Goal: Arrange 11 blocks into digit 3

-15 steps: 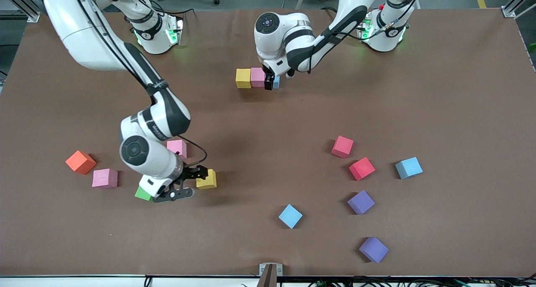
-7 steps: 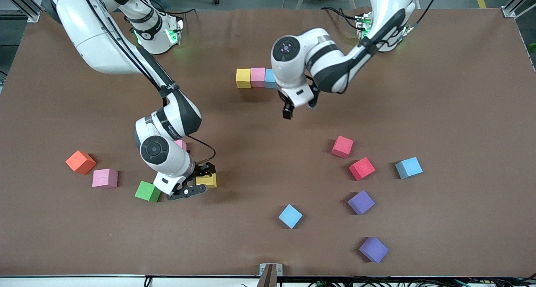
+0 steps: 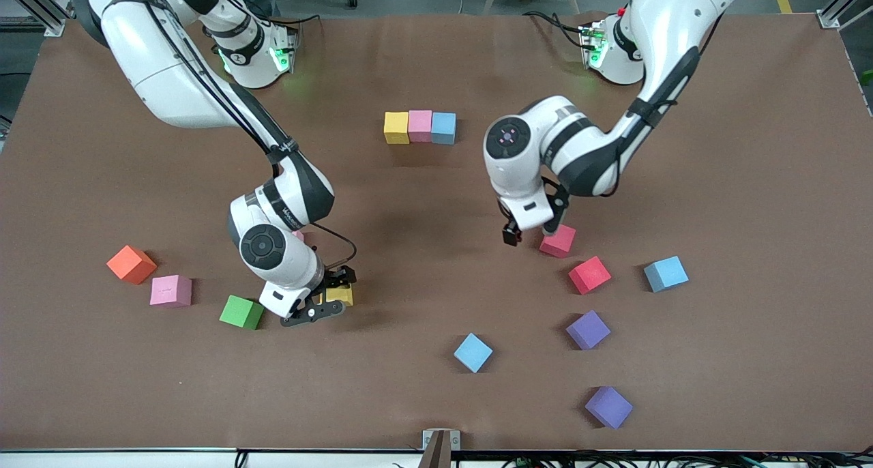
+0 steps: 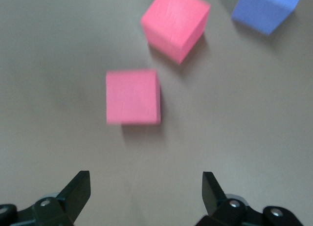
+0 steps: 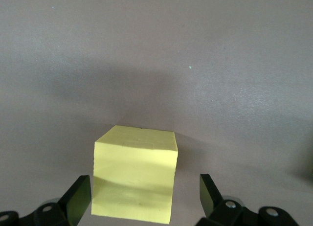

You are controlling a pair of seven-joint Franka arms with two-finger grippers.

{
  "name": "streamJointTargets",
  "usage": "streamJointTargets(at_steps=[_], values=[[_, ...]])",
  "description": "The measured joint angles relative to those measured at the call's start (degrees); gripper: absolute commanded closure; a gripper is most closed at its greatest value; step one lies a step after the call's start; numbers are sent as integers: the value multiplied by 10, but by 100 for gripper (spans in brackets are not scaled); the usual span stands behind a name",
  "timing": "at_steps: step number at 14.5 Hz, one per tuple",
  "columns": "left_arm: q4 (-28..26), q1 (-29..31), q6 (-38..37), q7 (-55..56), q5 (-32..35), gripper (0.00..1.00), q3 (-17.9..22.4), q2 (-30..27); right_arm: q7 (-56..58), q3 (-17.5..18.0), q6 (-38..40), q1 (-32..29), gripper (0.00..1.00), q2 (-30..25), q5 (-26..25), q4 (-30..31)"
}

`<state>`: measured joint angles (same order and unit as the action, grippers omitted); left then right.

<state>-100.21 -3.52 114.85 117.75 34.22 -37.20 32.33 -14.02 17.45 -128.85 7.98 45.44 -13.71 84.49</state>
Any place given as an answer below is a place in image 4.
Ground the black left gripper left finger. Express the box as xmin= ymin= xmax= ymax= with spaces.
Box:
xmin=0 ymin=171 xmax=91 ymax=226

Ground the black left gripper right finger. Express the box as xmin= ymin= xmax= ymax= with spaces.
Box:
xmin=194 ymin=171 xmax=300 ymax=226

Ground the red foam block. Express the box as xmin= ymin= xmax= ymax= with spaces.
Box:
xmin=140 ymin=0 xmax=212 ymax=66
xmin=105 ymin=68 xmax=162 ymax=126

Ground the brown table cover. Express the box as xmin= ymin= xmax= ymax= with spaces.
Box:
xmin=0 ymin=0 xmax=313 ymax=226

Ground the purple foam block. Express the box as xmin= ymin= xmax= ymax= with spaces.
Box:
xmin=231 ymin=0 xmax=304 ymax=36

